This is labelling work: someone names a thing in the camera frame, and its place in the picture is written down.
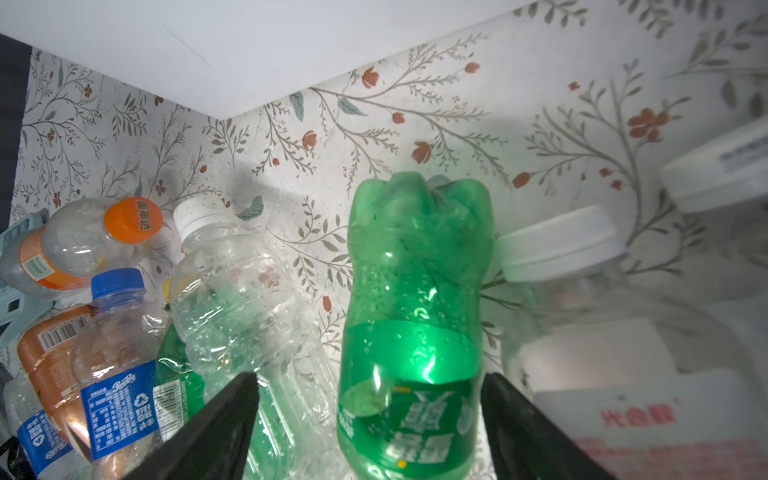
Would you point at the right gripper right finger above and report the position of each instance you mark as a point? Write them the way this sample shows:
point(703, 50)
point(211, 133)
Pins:
point(524, 443)

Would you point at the Pepsi bottle front left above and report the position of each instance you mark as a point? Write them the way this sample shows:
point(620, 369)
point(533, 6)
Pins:
point(49, 454)

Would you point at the blue label water bottle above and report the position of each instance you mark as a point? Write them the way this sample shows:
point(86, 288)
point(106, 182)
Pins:
point(114, 362)

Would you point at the pink label square bottle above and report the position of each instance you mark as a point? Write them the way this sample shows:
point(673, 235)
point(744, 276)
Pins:
point(647, 386)

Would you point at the orange cap clear bottle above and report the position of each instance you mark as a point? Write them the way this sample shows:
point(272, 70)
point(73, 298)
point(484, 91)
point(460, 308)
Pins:
point(83, 239)

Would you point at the lime label square bottle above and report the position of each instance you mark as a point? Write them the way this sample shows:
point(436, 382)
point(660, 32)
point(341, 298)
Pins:
point(720, 191)

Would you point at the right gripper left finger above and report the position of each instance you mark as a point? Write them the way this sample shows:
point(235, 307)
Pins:
point(215, 442)

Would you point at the clear crumpled tall bottle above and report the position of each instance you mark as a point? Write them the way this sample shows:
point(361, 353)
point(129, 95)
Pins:
point(237, 310)

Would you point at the crushed green bottle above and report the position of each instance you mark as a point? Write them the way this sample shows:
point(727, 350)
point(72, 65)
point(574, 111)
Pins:
point(179, 390)

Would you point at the white waste bin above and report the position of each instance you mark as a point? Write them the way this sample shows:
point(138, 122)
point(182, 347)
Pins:
point(225, 58)

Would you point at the green Sprite bottle label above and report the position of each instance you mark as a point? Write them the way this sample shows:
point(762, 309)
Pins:
point(412, 348)

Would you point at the brown tea bottle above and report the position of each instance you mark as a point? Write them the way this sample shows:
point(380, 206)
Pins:
point(45, 354)

